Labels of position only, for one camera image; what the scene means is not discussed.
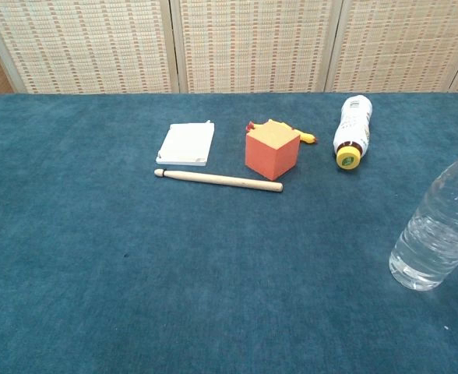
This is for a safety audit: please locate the white bottle yellow cap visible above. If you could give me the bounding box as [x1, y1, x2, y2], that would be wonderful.
[333, 96, 373, 171]

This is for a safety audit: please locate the transparent water bottle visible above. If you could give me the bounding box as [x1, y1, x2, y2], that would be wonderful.
[388, 146, 458, 292]

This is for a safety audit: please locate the yellow rubber chicken toy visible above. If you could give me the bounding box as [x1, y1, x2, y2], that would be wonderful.
[245, 118, 319, 146]

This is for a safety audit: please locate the wooden drumstick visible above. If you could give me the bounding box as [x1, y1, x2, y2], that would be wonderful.
[153, 168, 284, 192]

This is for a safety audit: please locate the woven folding screen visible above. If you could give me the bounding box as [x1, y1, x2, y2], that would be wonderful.
[0, 0, 458, 101]

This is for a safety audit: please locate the white flat square plate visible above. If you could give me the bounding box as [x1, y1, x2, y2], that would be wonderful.
[155, 120, 216, 168]

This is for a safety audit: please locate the blue table cloth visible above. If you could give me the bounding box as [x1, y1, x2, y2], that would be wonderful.
[0, 92, 458, 374]

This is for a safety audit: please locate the orange cube block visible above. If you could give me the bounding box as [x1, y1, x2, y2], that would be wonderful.
[245, 120, 301, 182]

